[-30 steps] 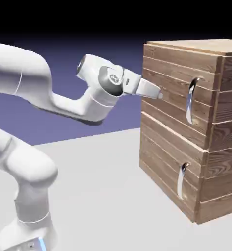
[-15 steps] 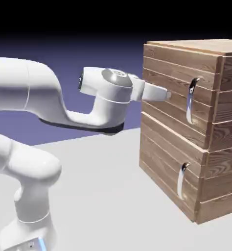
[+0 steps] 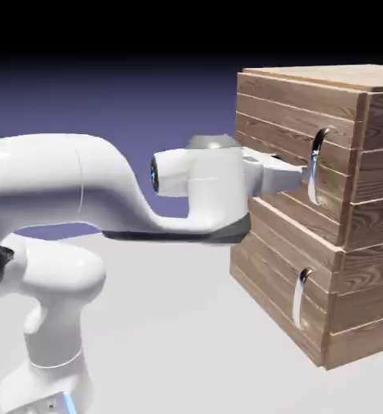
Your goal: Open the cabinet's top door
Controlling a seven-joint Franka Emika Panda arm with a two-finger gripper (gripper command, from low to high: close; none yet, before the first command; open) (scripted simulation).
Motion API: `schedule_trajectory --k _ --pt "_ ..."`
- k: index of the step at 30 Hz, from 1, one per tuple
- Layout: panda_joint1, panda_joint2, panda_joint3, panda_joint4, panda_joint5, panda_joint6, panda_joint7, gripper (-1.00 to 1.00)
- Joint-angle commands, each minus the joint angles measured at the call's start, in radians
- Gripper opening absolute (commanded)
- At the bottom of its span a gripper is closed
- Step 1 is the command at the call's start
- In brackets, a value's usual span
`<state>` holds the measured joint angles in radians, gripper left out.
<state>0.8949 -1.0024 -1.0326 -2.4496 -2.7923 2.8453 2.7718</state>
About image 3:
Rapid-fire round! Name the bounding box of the light wood cabinet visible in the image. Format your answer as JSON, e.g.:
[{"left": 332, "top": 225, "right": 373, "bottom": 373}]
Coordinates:
[{"left": 229, "top": 64, "right": 383, "bottom": 371}]

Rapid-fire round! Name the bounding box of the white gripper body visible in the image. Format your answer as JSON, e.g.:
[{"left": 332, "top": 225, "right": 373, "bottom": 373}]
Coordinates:
[{"left": 261, "top": 154, "right": 308, "bottom": 196}]

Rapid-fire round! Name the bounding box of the wooden cabinet door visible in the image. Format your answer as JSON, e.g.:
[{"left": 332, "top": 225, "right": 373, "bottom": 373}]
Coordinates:
[
  {"left": 229, "top": 196, "right": 346, "bottom": 369},
  {"left": 234, "top": 71, "right": 369, "bottom": 247}
]

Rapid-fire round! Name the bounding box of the curved silver door handle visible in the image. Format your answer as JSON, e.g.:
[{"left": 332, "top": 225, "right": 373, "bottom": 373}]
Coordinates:
[
  {"left": 307, "top": 127, "right": 331, "bottom": 205},
  {"left": 292, "top": 267, "right": 314, "bottom": 330}
]

